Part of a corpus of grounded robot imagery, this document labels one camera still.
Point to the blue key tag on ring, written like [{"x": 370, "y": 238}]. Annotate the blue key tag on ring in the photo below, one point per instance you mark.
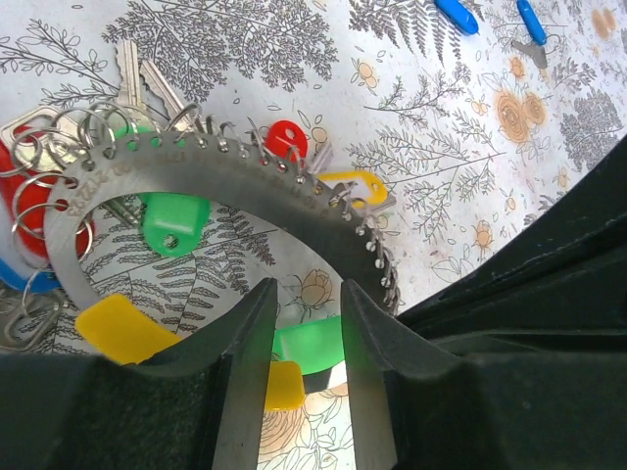
[{"x": 42, "y": 282}]

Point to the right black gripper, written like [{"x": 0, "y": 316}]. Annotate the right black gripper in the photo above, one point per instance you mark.
[{"x": 566, "y": 272}]

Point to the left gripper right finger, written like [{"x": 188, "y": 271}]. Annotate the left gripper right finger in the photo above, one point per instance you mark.
[{"x": 416, "y": 406}]

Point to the yellow key tag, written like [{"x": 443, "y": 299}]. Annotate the yellow key tag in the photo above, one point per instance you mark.
[{"x": 366, "y": 188}]

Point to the green tag key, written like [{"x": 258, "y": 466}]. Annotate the green tag key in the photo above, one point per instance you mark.
[{"x": 315, "y": 346}]

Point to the blue tag key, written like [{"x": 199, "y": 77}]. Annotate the blue tag key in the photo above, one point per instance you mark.
[
  {"x": 535, "y": 49},
  {"x": 460, "y": 17}
]

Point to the red key tag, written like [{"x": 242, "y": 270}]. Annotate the red key tag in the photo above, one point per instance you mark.
[{"x": 282, "y": 136}]

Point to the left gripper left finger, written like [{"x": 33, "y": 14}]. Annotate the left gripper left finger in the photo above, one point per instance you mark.
[{"x": 197, "y": 405}]

